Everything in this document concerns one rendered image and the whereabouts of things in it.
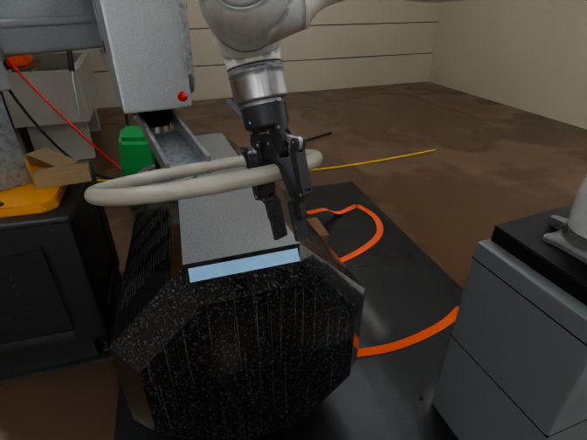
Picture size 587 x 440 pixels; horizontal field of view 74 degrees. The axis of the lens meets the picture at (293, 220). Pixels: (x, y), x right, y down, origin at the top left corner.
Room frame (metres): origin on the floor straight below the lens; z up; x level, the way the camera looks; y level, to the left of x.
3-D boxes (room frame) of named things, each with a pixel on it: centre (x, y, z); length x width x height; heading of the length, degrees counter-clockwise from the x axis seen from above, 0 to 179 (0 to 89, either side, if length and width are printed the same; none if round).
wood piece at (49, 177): (1.49, 0.95, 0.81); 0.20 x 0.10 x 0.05; 115
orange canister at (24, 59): (3.96, 2.57, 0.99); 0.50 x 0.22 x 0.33; 20
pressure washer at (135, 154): (2.84, 1.16, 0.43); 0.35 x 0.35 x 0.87; 2
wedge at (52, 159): (1.68, 1.09, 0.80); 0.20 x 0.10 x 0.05; 68
